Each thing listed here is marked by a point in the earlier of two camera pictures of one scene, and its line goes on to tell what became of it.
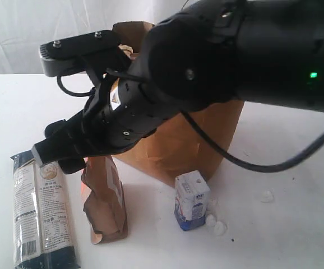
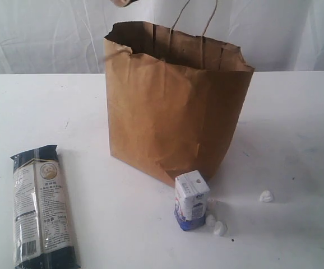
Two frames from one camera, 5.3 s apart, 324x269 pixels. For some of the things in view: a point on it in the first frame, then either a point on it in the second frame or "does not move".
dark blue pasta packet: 42,229 does not move
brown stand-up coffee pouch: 106,208 to 122,3
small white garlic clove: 210,220 does not move
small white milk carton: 192,195 does not move
